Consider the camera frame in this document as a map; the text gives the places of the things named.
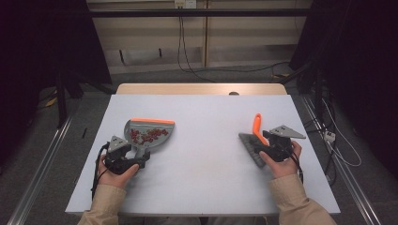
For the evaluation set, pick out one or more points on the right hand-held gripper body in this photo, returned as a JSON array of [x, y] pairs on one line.
[[286, 132]]

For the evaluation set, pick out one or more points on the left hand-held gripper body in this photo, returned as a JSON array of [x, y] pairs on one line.
[[117, 146]]

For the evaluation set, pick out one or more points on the group of red beans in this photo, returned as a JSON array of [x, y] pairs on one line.
[[148, 135]]

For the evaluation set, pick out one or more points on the grey dustpan with orange edge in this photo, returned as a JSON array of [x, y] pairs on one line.
[[150, 126]]

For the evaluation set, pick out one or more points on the person's right hand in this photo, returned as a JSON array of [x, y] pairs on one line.
[[284, 168]]

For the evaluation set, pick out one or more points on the person's left hand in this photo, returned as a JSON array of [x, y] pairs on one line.
[[114, 180]]

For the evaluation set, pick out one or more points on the white power plug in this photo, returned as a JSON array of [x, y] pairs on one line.
[[329, 136]]

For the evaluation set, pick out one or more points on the light wooden table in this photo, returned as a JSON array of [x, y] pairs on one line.
[[187, 89]]

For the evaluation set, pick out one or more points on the black curtain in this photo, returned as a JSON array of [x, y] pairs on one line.
[[37, 47], [359, 62]]

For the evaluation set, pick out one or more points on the black horizontal bar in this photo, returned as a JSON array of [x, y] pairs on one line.
[[219, 12]]

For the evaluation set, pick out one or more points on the metal floor rail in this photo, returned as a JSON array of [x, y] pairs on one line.
[[347, 175], [37, 175]]

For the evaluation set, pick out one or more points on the white wall socket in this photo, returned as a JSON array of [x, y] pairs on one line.
[[185, 3]]

